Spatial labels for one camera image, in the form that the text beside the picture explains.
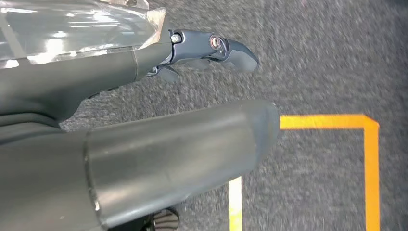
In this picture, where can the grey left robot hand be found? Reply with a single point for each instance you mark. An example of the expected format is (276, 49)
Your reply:
(79, 38)

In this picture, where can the grey ribbed robot foot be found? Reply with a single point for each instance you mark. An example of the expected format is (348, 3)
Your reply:
(165, 220)

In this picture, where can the yellow floor tape square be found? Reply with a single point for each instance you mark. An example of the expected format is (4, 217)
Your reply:
(371, 175)

